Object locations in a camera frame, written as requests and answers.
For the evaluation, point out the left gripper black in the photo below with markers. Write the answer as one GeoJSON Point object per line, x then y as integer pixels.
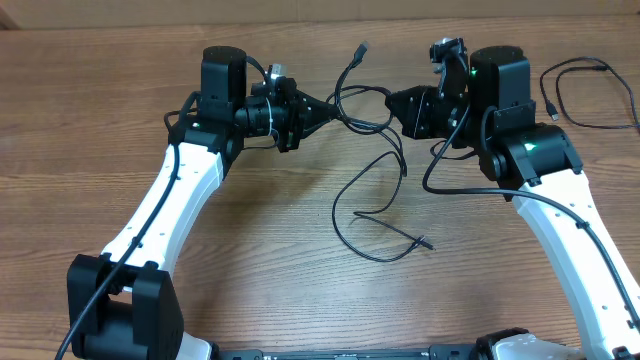
{"type": "Point", "coordinates": [301, 116]}

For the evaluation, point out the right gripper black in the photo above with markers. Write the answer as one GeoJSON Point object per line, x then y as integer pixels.
{"type": "Point", "coordinates": [412, 124]}

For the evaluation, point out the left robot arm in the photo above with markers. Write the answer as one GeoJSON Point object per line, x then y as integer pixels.
{"type": "Point", "coordinates": [122, 303]}

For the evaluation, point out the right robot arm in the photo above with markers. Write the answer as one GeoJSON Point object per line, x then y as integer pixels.
{"type": "Point", "coordinates": [483, 102]}

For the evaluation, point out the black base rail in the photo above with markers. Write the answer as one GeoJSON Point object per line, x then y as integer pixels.
{"type": "Point", "coordinates": [433, 352]}

